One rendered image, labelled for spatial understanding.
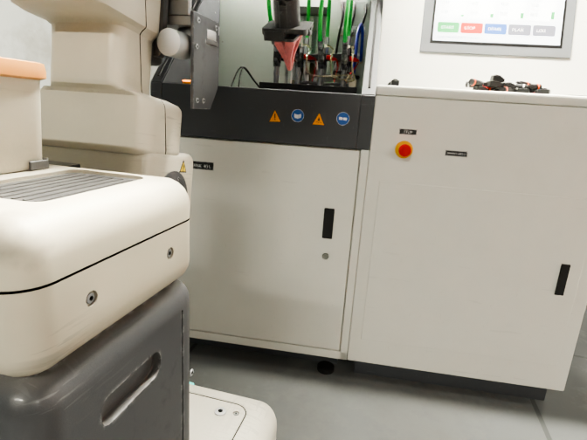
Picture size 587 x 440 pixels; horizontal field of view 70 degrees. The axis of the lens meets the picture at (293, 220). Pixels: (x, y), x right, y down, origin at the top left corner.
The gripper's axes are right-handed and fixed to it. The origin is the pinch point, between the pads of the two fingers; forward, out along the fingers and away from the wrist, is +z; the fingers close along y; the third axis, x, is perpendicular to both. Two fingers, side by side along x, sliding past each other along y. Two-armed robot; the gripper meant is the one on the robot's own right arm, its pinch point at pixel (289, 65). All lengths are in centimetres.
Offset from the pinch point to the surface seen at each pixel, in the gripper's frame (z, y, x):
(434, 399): 101, -49, 16
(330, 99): 17.2, -4.8, -21.9
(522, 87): 17, -59, -40
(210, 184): 42, 31, -5
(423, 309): 76, -41, 1
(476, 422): 98, -62, 22
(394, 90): 14.8, -22.8, -25.7
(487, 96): 16, -48, -29
